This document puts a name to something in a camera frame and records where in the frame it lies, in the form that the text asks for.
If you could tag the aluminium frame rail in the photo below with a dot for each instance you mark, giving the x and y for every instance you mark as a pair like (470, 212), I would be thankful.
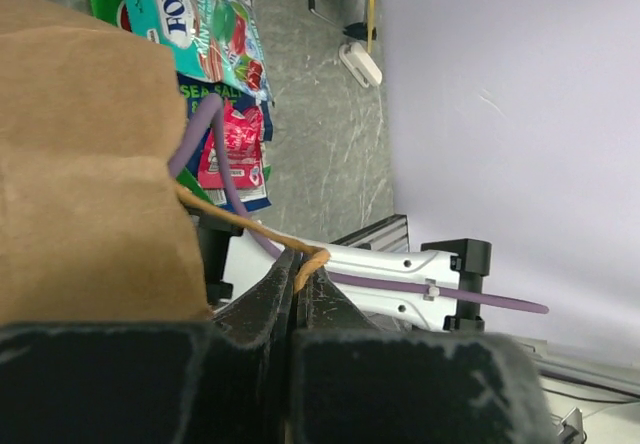
(380, 231)

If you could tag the yellow framed whiteboard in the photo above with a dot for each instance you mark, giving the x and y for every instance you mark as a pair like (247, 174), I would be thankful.
(360, 22)

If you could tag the red snack packet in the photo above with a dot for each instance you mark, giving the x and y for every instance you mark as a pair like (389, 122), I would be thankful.
(243, 133)

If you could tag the brown paper bag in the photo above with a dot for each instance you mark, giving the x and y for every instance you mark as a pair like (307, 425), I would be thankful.
(94, 224)

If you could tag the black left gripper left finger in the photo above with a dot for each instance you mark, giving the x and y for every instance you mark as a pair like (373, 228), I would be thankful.
(150, 379)

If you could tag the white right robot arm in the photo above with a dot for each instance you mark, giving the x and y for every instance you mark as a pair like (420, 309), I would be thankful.
(239, 258)

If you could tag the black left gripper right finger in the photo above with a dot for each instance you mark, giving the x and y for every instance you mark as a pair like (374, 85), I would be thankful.
(352, 382)

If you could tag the teal snack packet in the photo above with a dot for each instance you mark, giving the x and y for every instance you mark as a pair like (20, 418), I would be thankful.
(214, 41)

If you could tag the white board eraser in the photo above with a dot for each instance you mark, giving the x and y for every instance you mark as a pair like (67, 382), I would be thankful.
(360, 64)

